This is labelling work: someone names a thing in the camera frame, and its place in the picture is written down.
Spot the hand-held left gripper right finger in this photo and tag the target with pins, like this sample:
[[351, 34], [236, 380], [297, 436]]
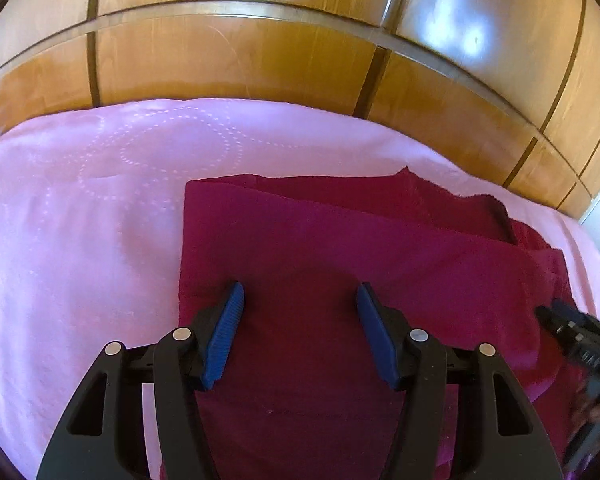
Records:
[[377, 332]]

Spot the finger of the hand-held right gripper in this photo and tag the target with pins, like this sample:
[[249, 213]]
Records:
[[547, 317], [567, 310]]

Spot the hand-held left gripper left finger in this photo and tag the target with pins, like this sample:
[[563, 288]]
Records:
[[225, 330]]

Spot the dark red cloth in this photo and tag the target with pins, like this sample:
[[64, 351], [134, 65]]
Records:
[[320, 260]]

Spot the pink bed sheet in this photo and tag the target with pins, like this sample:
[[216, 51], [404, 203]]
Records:
[[80, 240]]

